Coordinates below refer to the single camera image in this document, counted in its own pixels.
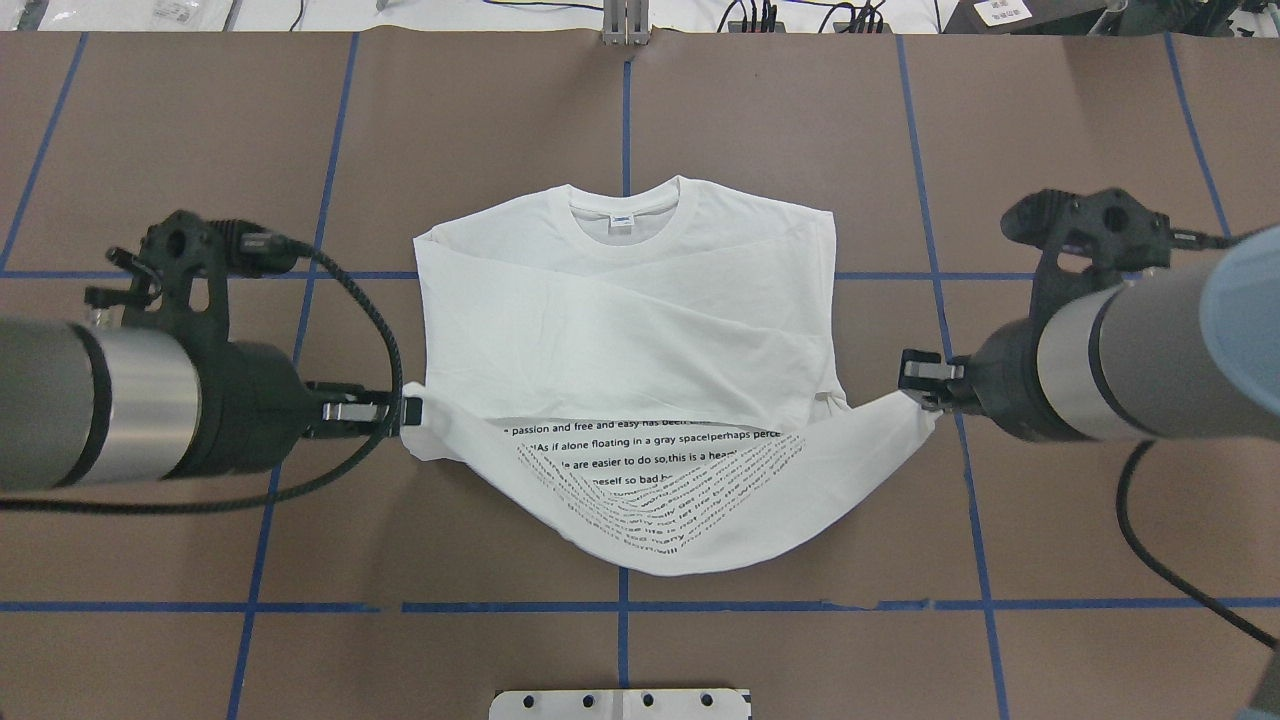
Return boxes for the white long-sleeve printed shirt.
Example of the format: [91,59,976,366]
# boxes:
[402,176,940,577]

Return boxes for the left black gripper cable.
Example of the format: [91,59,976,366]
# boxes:
[0,234,406,518]

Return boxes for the orange-black adapter box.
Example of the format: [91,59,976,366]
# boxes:
[817,1,891,35]
[716,1,780,35]

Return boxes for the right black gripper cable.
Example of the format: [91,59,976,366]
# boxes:
[1115,439,1280,651]

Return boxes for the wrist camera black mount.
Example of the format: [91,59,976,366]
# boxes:
[84,210,301,348]
[1000,187,1231,322]

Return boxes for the aluminium frame post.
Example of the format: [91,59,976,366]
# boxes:
[602,0,652,46]

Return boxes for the black box with white label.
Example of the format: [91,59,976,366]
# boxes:
[942,1,1132,36]

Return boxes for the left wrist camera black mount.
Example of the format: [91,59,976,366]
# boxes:
[84,210,301,348]

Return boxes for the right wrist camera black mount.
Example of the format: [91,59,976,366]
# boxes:
[1000,187,1231,322]

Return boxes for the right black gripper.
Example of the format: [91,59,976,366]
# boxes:
[900,320,1091,443]

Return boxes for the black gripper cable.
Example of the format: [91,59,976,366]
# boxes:
[0,234,406,518]
[1115,439,1280,651]

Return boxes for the clear plastic bag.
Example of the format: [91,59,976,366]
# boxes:
[38,1,239,32]

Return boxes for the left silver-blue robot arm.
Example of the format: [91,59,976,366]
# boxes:
[1,318,394,495]

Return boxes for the white camera post with base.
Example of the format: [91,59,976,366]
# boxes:
[488,688,754,719]

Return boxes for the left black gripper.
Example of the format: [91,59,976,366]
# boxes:
[150,340,422,477]

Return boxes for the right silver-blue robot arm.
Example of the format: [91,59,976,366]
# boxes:
[899,227,1279,443]

